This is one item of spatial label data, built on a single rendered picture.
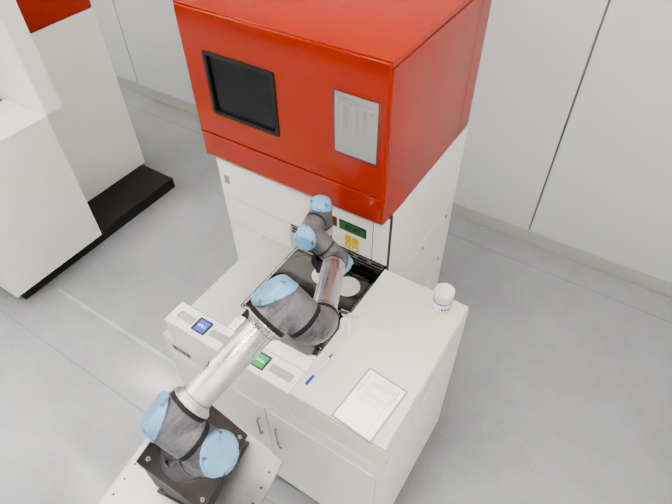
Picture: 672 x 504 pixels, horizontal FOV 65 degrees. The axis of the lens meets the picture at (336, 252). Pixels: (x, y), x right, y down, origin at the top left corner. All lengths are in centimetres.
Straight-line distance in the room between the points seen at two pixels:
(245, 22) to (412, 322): 111
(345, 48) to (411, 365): 100
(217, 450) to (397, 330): 74
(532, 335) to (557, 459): 70
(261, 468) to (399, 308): 70
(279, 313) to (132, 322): 202
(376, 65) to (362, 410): 101
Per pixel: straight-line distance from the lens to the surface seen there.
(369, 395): 172
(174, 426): 143
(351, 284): 206
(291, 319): 137
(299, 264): 214
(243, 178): 222
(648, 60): 296
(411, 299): 195
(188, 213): 385
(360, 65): 153
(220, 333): 190
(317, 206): 174
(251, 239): 247
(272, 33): 168
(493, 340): 310
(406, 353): 181
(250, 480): 179
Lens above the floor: 248
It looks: 46 degrees down
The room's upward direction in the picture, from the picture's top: 1 degrees counter-clockwise
